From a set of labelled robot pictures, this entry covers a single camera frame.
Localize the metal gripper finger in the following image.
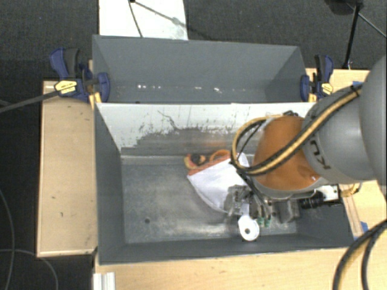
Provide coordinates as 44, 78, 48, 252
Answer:
227, 185, 251, 202
226, 199, 250, 218

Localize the white flat piece with hole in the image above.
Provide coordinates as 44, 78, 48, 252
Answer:
237, 215, 261, 242

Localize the white cloth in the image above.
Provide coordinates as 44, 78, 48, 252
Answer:
186, 152, 252, 214

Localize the orange and black toy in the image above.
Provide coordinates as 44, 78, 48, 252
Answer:
183, 152, 212, 171

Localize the grey metal bin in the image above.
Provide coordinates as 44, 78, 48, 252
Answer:
91, 34, 355, 265

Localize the pale wood board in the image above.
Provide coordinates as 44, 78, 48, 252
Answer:
36, 80, 99, 258

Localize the black cylinder on white bracket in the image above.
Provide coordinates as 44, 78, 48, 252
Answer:
299, 185, 340, 211

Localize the orange ring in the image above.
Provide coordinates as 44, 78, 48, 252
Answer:
209, 149, 232, 164

